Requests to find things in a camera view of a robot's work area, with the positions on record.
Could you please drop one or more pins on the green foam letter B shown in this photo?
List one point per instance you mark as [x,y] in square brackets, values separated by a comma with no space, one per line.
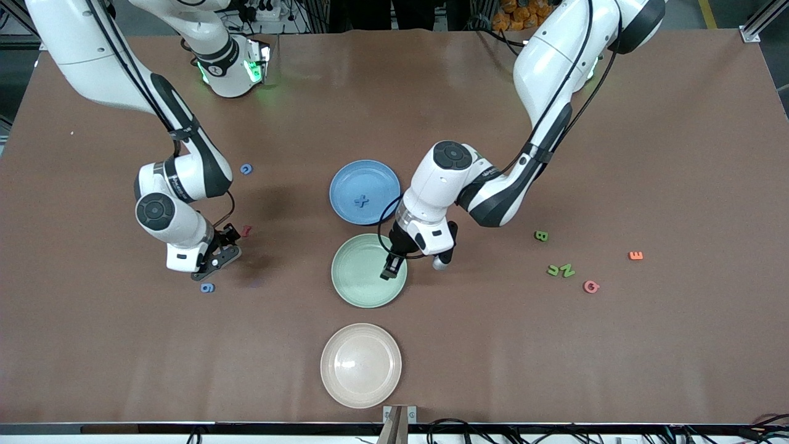
[541,235]

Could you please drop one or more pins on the beige plate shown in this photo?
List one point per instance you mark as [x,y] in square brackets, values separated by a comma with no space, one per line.
[361,365]

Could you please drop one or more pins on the white table edge rail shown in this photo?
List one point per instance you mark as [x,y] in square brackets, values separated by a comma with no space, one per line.
[92,439]

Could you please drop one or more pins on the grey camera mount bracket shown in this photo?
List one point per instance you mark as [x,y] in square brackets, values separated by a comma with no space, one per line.
[399,414]

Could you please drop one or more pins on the blue foam digit 9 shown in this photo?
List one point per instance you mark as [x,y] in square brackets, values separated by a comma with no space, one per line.
[207,287]

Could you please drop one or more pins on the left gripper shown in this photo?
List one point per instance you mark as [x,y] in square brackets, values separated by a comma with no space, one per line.
[397,246]

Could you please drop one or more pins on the blue plate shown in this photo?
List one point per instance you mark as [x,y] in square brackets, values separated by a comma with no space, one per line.
[382,179]

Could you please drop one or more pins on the blue foam letter X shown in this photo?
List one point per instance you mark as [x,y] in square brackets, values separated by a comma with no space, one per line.
[361,200]

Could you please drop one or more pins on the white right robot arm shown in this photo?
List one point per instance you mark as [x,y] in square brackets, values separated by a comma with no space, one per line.
[92,49]

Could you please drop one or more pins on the aluminium frame post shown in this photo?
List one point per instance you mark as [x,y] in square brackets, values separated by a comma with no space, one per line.
[750,35]

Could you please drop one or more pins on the bag of oranges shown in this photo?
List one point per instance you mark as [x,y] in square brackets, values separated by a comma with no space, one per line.
[518,15]

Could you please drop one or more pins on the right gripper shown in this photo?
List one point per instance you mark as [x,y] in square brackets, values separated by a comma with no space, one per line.
[225,237]

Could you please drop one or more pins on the green foam letter N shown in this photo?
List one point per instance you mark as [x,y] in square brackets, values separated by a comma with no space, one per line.
[568,271]

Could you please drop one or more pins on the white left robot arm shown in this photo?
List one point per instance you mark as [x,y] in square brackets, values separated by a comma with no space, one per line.
[555,61]

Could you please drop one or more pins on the green plate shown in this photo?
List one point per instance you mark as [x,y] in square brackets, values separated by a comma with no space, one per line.
[363,293]

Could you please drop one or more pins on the blue foam letter G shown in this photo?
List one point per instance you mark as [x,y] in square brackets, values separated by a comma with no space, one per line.
[251,169]

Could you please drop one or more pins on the pink foam letter Q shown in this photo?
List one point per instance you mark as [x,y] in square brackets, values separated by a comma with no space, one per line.
[585,287]

